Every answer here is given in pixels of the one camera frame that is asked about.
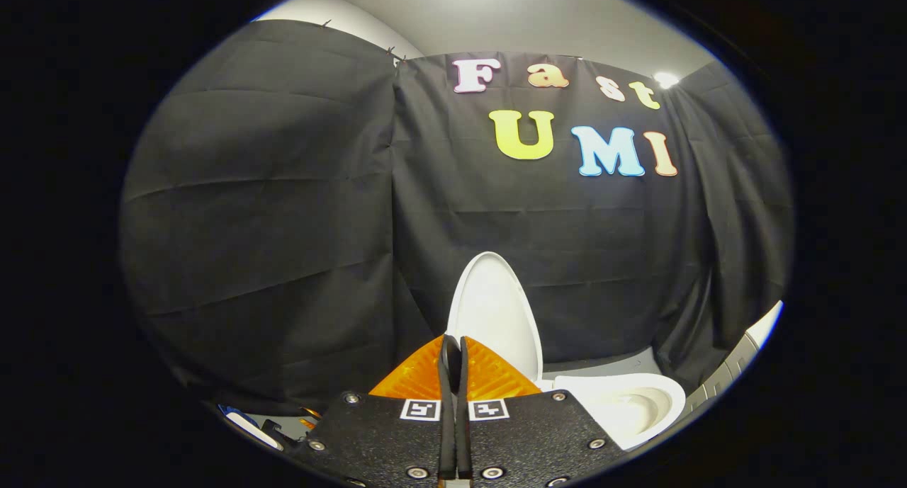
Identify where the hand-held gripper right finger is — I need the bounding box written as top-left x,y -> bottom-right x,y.
453,336 -> 626,488

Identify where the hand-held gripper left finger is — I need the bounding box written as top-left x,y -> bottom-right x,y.
294,334 -> 456,488

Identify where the white toilet lid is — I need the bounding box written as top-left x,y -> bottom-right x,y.
446,251 -> 545,384

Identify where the white toilet bowl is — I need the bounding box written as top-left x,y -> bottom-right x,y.
537,373 -> 687,451

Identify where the blue white object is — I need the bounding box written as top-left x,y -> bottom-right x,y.
217,403 -> 286,452

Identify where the black backdrop cloth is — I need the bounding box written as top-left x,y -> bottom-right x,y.
119,18 -> 794,416

